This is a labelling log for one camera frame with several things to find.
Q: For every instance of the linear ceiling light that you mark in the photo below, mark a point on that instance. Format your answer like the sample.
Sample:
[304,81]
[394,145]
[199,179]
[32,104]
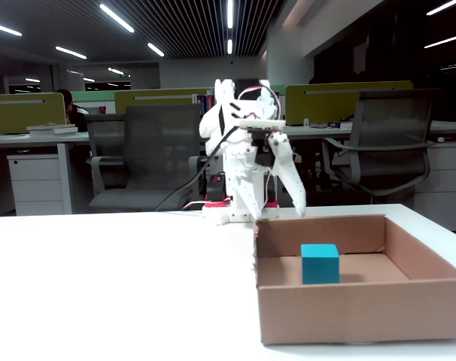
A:
[4,28]
[155,49]
[115,70]
[116,18]
[444,7]
[444,41]
[71,52]
[229,46]
[230,13]

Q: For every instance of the dark office chair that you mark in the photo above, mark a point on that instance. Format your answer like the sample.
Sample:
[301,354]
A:
[105,131]

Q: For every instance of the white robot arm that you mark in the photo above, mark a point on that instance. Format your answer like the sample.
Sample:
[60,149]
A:
[209,126]

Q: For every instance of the blue cube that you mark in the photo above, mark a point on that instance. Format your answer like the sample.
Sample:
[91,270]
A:
[320,265]

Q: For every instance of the olive desk partition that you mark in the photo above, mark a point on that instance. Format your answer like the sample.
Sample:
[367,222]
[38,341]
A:
[156,103]
[318,105]
[21,116]

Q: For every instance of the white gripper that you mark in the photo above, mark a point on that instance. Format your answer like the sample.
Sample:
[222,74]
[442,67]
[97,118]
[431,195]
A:
[284,159]

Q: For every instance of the stack of books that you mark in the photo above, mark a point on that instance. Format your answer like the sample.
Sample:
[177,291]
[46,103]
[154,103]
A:
[53,129]

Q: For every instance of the person in dark jacket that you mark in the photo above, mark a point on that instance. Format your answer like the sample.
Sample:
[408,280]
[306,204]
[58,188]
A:
[75,116]

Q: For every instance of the flat dark book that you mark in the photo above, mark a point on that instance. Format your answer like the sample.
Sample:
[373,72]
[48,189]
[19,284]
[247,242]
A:
[339,123]

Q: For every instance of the white drawer pedestal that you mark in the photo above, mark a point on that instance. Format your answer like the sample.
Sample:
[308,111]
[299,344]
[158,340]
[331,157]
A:
[36,184]
[446,184]

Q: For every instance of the row of upright books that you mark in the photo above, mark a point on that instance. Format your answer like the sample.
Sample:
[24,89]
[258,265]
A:
[204,103]

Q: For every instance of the black mesh office chair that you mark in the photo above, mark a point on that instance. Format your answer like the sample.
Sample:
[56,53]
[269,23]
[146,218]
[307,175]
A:
[393,124]

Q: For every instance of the white wrist camera plate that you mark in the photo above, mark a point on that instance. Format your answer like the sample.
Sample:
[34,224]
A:
[262,124]

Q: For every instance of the brown cardboard box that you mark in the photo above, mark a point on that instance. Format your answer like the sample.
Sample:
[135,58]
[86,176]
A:
[363,316]

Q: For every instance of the grey mesh office chair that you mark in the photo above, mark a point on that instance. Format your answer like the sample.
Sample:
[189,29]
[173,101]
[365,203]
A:
[160,143]

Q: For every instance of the white office desk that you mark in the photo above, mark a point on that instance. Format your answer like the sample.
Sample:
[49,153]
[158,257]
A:
[450,128]
[25,138]

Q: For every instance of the green desk partition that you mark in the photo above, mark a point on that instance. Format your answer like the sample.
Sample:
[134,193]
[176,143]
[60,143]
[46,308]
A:
[100,96]

